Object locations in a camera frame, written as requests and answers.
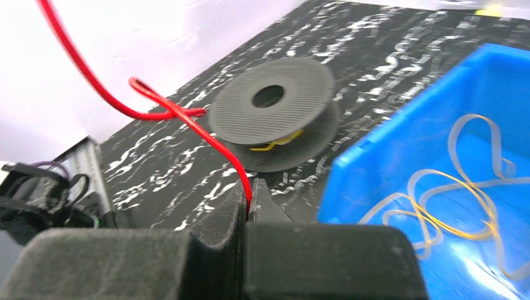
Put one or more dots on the dark grey cable spool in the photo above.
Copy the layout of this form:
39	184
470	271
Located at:
277	115

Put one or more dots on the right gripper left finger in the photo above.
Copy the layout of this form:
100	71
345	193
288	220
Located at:
200	262

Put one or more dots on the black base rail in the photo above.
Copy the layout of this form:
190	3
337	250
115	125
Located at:
68	192

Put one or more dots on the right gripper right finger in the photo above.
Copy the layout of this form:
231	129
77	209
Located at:
301	260

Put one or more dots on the blue plastic bin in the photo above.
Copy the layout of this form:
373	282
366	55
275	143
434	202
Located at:
461	151

